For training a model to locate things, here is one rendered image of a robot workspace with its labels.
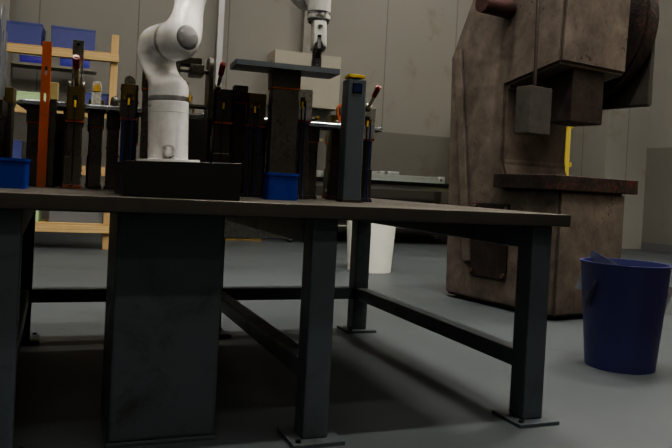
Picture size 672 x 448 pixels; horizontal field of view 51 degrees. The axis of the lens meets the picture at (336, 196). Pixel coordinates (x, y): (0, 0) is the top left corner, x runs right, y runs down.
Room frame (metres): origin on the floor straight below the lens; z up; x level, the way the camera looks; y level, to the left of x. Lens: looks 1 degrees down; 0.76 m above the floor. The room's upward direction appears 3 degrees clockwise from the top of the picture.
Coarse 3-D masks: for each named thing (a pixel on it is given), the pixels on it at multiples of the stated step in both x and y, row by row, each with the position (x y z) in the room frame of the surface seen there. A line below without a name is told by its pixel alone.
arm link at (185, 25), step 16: (176, 0) 2.12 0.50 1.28; (192, 0) 2.14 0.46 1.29; (176, 16) 2.07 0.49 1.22; (192, 16) 2.11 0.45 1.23; (160, 32) 2.07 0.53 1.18; (176, 32) 2.05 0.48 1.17; (192, 32) 2.08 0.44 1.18; (160, 48) 2.08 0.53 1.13; (176, 48) 2.06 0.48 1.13; (192, 48) 2.08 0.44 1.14
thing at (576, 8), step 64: (512, 0) 4.71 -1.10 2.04; (576, 0) 4.39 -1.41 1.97; (640, 0) 4.72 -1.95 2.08; (512, 64) 4.69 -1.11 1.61; (576, 64) 4.45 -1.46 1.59; (640, 64) 4.79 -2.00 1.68; (512, 128) 4.77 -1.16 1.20; (512, 192) 4.63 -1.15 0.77; (576, 192) 4.41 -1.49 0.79; (448, 256) 5.13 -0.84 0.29; (512, 256) 4.61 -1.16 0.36; (576, 256) 4.40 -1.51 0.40
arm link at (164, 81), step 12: (156, 24) 2.15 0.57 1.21; (144, 36) 2.14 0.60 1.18; (144, 48) 2.14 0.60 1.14; (144, 60) 2.15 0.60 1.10; (156, 60) 2.15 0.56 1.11; (144, 72) 2.14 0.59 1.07; (156, 72) 2.13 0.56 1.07; (168, 72) 2.15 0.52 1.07; (156, 84) 2.10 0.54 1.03; (168, 84) 2.09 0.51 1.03; (180, 84) 2.11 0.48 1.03; (156, 96) 2.09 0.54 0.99; (168, 96) 2.09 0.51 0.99; (180, 96) 2.11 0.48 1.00
